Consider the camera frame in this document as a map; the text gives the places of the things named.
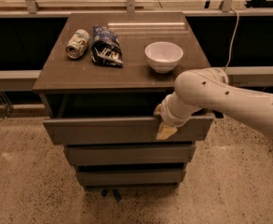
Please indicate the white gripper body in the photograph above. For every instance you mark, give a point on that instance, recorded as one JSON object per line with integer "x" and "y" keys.
{"x": 167, "y": 115}

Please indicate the grey top drawer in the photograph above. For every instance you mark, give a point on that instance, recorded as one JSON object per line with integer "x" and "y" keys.
{"x": 125, "y": 130}

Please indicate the grey drawer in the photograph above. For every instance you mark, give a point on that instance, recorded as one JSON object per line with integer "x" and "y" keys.
{"x": 146, "y": 177}
{"x": 135, "y": 154}
{"x": 125, "y": 130}

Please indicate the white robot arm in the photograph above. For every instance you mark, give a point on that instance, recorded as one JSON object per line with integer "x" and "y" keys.
{"x": 209, "y": 88}

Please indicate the grey middle drawer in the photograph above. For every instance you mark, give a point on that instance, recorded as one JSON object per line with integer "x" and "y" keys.
{"x": 135, "y": 154}

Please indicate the grey drawer cabinet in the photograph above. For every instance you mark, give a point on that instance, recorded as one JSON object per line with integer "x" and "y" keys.
{"x": 82, "y": 89}

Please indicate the grey bottom drawer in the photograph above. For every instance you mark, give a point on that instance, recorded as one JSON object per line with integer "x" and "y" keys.
{"x": 146, "y": 177}

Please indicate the white bowl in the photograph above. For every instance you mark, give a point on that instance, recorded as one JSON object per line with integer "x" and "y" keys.
{"x": 163, "y": 57}

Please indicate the blue chip bag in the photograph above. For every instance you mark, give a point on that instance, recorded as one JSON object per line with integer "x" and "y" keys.
{"x": 105, "y": 48}

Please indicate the crushed green soda can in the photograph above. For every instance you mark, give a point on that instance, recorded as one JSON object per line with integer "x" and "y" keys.
{"x": 78, "y": 44}

